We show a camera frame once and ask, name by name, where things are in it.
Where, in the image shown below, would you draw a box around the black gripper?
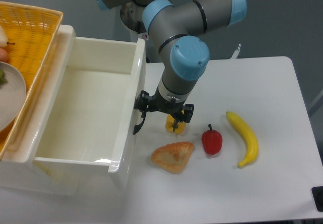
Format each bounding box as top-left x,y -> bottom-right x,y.
134,90 -> 194,127

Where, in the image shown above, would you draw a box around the black top drawer handle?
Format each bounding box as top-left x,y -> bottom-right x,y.
133,112 -> 146,135

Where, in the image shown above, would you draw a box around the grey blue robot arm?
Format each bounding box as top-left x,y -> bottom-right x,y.
96,0 -> 247,129

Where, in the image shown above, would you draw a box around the white drawer cabinet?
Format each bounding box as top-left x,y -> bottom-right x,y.
1,25 -> 76,194

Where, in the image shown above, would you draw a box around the yellow bell pepper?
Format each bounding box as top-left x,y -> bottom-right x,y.
165,114 -> 186,134

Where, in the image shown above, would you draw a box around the brown pastry bread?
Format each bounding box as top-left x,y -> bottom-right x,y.
150,142 -> 195,174

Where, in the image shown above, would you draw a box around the red bell pepper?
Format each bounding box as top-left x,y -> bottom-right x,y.
201,124 -> 223,155

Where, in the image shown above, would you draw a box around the yellow banana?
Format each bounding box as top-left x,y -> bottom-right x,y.
226,111 -> 259,169

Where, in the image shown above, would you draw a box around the grey plate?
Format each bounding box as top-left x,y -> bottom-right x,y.
1,62 -> 27,131

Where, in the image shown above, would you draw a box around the yellow woven basket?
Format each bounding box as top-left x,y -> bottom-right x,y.
1,2 -> 64,155

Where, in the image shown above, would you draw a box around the green grapes on plate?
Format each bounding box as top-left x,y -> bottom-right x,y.
0,69 -> 7,85

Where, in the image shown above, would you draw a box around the pink peach in basket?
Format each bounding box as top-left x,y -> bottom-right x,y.
0,48 -> 9,63

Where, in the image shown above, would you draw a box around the white pear in basket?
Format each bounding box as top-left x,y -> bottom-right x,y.
0,26 -> 15,47

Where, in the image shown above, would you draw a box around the black device at table corner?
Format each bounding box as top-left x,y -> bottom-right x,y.
311,186 -> 323,212

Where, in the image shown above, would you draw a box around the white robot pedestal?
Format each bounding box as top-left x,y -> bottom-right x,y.
120,2 -> 164,64

